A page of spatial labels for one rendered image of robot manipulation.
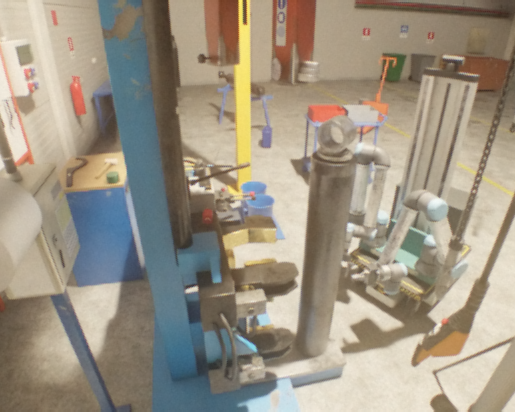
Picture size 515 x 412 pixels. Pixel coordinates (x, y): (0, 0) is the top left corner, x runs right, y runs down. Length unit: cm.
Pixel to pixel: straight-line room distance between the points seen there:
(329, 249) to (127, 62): 123
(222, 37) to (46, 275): 111
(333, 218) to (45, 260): 121
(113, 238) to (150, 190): 157
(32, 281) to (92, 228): 161
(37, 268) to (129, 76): 75
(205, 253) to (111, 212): 153
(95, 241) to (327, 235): 197
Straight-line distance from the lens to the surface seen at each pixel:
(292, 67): 124
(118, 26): 134
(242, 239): 194
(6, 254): 104
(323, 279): 191
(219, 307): 145
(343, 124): 155
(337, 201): 164
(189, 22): 1211
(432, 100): 262
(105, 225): 295
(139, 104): 136
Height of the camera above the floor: 205
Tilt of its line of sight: 29 degrees down
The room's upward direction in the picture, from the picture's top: straight up
